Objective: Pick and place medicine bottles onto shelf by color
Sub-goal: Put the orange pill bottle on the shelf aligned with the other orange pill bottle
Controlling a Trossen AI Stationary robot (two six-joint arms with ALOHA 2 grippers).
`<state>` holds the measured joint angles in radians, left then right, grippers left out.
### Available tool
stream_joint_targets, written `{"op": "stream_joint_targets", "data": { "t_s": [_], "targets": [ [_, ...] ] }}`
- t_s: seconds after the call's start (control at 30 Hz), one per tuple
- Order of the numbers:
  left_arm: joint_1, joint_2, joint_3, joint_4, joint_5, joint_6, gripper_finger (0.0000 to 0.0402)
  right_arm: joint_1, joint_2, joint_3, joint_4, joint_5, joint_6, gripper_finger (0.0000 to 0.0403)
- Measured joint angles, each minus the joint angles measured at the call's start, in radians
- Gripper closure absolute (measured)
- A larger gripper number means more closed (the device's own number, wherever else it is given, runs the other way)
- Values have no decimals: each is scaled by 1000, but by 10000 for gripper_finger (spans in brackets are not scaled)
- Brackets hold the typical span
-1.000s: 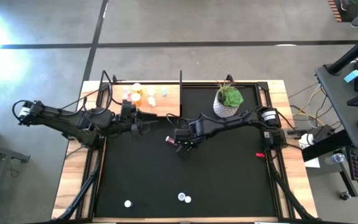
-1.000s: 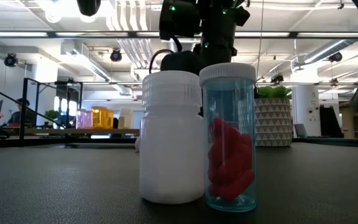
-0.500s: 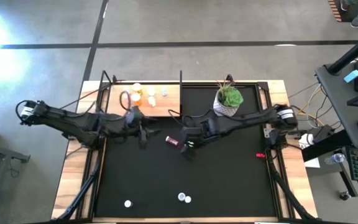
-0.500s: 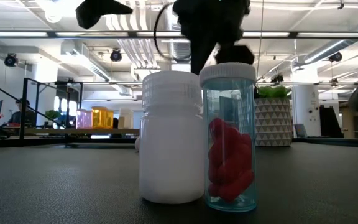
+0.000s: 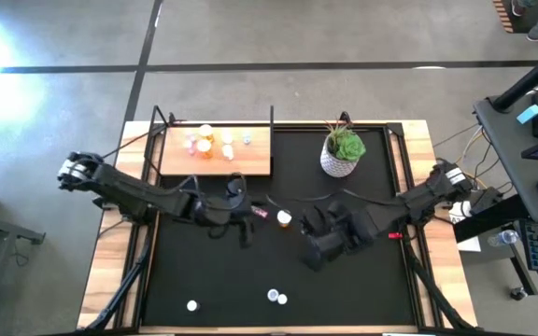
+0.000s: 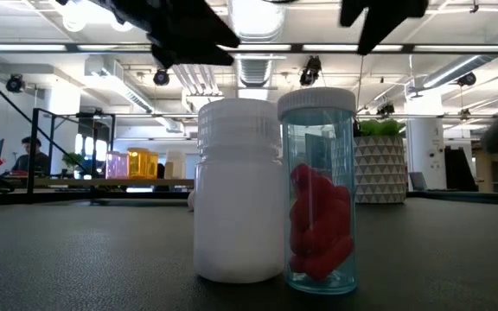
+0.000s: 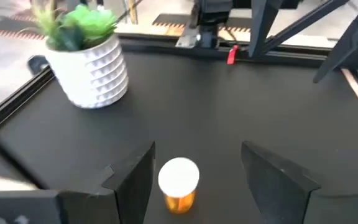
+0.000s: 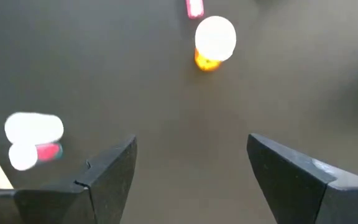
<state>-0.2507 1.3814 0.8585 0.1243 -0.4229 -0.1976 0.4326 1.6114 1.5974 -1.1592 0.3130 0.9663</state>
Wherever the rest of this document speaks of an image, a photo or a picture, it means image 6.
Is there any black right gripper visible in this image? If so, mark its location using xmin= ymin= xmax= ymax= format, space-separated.
xmin=339 ymin=0 xmax=430 ymax=55

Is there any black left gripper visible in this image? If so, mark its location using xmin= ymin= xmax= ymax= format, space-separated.
xmin=56 ymin=0 xmax=241 ymax=70

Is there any small white medicine bottle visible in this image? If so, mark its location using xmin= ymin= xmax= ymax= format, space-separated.
xmin=163 ymin=149 xmax=187 ymax=180

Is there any small orange medicine bottle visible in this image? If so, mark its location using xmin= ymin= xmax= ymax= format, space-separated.
xmin=147 ymin=151 xmax=160 ymax=180

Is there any blue bottle with red pills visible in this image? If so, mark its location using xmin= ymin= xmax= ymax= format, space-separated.
xmin=277 ymin=86 xmax=358 ymax=295

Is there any black ceiling spotlight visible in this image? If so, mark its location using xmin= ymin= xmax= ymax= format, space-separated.
xmin=152 ymin=68 xmax=171 ymax=87
xmin=456 ymin=71 xmax=478 ymax=88
xmin=5 ymin=73 xmax=27 ymax=94
xmin=375 ymin=102 xmax=397 ymax=117
xmin=298 ymin=54 xmax=323 ymax=87

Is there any green artificial plant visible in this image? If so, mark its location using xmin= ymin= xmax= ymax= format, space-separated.
xmin=352 ymin=117 xmax=406 ymax=139

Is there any white geometric planter pot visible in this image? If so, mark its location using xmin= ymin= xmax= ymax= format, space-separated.
xmin=353 ymin=135 xmax=407 ymax=205

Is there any small green potted plant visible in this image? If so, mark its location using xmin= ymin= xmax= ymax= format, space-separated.
xmin=61 ymin=151 xmax=86 ymax=179

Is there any grey laptop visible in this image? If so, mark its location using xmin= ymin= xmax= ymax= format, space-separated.
xmin=407 ymin=170 xmax=428 ymax=192

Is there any black cabinet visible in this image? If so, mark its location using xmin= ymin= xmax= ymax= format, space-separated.
xmin=444 ymin=146 xmax=479 ymax=193

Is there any silver ventilation duct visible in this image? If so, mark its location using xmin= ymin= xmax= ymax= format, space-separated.
xmin=227 ymin=0 xmax=288 ymax=90

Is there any black overhead frame bar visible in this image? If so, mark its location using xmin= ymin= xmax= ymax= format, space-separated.
xmin=0 ymin=41 xmax=498 ymax=56

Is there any wooden shelf black metal frame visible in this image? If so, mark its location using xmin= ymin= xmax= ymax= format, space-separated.
xmin=26 ymin=107 xmax=196 ymax=205

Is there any black diagonal frame brace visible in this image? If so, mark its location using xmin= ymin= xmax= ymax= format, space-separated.
xmin=0 ymin=64 xmax=93 ymax=176

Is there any black table edge rail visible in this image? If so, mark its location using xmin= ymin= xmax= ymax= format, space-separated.
xmin=0 ymin=188 xmax=498 ymax=207

